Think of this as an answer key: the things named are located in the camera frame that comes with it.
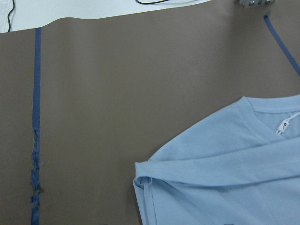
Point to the light blue t-shirt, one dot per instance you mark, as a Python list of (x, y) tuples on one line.
[(238, 166)]

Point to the grey aluminium frame post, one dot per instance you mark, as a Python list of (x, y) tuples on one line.
[(252, 3)]

